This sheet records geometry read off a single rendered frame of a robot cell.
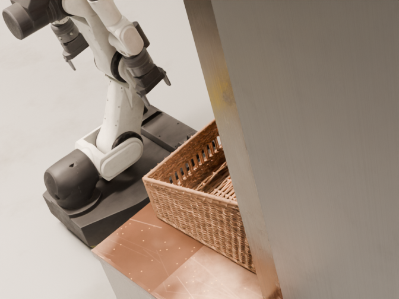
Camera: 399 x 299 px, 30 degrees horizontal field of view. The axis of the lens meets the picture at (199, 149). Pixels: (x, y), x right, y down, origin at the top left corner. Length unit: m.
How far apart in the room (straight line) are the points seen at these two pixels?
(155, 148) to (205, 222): 1.16
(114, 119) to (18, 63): 1.55
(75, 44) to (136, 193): 0.62
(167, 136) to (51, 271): 0.70
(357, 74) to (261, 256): 0.67
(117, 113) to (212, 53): 1.58
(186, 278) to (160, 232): 0.19
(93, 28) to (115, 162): 0.54
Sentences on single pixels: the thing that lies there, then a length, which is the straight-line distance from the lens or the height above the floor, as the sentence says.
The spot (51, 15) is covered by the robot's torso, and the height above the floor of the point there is 0.92.
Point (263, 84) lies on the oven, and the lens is 1.22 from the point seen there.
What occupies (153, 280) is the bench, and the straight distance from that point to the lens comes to 1.97.
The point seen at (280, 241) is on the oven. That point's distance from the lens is 1.51.
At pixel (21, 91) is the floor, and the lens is 4.06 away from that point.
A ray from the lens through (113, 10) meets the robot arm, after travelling 2.41.
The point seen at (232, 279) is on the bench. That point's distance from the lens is 1.91.
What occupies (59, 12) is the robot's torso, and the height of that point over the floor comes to 0.92.
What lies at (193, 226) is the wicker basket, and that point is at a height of 0.63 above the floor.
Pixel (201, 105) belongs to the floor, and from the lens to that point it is 3.48.
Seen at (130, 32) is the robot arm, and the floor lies 0.85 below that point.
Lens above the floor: 2.01
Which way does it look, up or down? 39 degrees down
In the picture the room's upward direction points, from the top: 16 degrees counter-clockwise
